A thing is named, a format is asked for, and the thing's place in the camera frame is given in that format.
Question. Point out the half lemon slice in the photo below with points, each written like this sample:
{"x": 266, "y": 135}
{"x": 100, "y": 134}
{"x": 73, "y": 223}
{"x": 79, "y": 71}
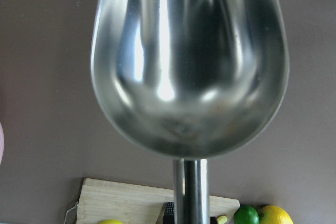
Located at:
{"x": 110, "y": 221}

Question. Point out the steel muddler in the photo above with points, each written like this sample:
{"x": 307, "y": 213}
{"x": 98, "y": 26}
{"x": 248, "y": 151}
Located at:
{"x": 166, "y": 215}

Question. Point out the yellow lemon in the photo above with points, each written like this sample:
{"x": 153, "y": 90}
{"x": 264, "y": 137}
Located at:
{"x": 271, "y": 214}

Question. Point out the yellow plastic knife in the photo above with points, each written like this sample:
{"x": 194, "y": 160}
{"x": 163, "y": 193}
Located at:
{"x": 222, "y": 219}

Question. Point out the green lime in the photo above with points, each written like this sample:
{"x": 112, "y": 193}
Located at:
{"x": 246, "y": 215}

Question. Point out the wooden cutting board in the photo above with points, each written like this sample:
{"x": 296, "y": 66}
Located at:
{"x": 102, "y": 200}

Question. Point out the pink bowl of ice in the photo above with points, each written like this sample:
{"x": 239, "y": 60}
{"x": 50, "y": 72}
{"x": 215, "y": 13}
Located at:
{"x": 1, "y": 143}

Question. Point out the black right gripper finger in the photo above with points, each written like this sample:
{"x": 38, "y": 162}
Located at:
{"x": 213, "y": 220}

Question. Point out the steel ice scoop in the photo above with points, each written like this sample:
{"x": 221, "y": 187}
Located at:
{"x": 189, "y": 79}

